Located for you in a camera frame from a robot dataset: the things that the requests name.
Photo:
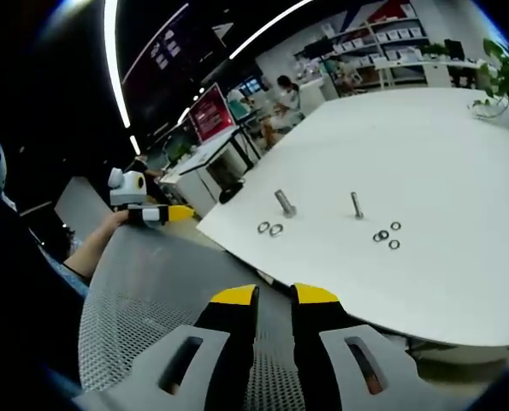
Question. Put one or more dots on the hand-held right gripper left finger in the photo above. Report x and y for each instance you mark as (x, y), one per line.
(220, 355)

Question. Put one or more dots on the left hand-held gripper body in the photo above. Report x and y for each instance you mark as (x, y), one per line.
(126, 188)

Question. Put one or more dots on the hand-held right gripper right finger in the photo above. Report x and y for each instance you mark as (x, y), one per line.
(314, 342)

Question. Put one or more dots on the large metal washer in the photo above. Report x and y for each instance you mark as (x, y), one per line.
(271, 231)
(258, 228)

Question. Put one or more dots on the small metal washer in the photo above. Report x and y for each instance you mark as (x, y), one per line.
(386, 233)
(390, 245)
(392, 225)
(374, 238)

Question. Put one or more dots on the thick threaded stud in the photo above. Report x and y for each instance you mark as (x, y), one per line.
(285, 204)

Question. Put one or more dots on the thin threaded stud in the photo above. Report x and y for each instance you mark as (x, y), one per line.
(356, 206)

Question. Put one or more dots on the person's left hand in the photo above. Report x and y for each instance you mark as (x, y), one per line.
(116, 220)

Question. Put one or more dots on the white desk with black legs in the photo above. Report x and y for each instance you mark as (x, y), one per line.
(203, 162)

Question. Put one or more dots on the grey mesh chair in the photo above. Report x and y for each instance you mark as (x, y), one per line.
(151, 291)

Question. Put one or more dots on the black round object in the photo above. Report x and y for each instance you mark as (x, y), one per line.
(229, 194)

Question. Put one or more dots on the red display screen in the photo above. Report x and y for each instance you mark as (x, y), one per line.
(211, 113)

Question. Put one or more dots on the long ceiling light strip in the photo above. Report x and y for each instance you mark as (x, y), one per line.
(267, 27)
(115, 64)

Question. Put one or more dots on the person's dark clothing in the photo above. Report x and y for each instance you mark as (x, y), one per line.
(19, 308)

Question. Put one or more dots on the white storage shelf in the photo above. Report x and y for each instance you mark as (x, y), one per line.
(386, 38)

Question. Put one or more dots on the green potted plant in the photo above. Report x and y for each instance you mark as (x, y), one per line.
(504, 77)

